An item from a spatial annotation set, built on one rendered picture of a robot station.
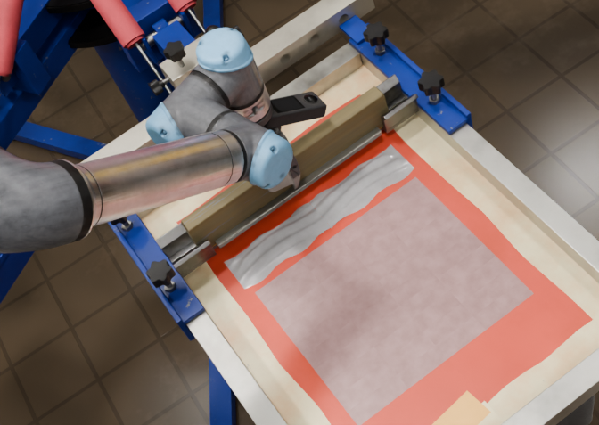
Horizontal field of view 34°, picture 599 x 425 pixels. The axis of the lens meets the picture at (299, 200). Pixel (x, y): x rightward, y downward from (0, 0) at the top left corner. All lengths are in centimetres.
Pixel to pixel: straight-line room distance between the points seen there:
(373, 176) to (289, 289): 25
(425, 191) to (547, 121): 130
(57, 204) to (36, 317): 194
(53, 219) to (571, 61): 222
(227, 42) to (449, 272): 51
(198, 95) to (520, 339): 60
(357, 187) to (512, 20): 160
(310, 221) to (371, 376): 31
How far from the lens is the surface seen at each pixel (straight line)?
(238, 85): 145
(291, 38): 186
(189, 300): 164
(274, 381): 159
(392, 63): 183
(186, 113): 140
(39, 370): 295
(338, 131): 169
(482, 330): 156
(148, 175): 120
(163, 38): 196
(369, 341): 158
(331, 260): 166
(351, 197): 172
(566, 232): 160
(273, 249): 169
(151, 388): 278
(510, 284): 160
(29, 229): 111
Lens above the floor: 236
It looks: 54 degrees down
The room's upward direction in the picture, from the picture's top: 23 degrees counter-clockwise
